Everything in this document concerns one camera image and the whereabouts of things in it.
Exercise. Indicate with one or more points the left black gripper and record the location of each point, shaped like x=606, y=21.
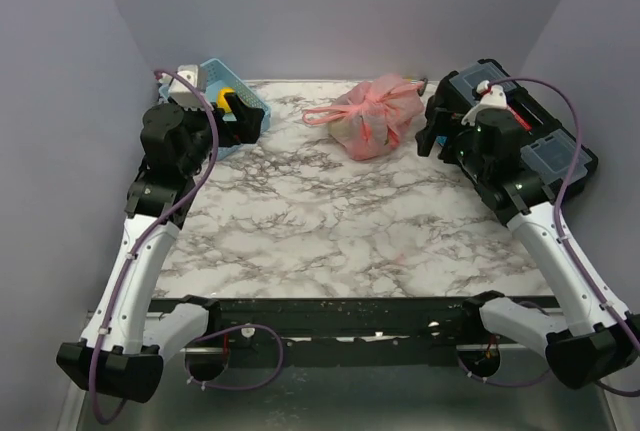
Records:
x=248, y=125

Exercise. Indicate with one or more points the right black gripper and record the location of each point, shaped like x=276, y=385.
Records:
x=444, y=121

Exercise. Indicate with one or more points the pink plastic bag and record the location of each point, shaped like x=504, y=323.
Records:
x=371, y=119

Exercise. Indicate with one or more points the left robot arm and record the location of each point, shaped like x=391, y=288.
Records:
x=117, y=354

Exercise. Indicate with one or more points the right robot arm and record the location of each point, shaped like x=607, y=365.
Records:
x=597, y=335

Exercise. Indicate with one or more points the yellow fake pear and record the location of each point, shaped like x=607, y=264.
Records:
x=221, y=100

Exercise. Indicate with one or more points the blue plastic basket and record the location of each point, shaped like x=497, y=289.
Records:
x=219, y=76

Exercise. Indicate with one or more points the black toolbox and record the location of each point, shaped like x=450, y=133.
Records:
x=549, y=147

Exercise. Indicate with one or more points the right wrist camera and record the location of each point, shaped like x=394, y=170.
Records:
x=491, y=97

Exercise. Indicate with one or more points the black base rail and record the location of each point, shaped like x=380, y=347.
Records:
x=334, y=332

